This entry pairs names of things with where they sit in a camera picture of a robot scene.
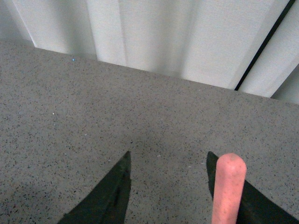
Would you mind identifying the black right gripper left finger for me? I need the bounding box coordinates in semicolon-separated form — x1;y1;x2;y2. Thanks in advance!
59;151;131;224

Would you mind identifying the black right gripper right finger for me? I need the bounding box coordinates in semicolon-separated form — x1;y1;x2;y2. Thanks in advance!
206;151;299;224

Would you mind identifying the white pleated curtain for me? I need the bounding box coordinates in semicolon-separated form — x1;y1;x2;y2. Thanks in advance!
0;0;299;103

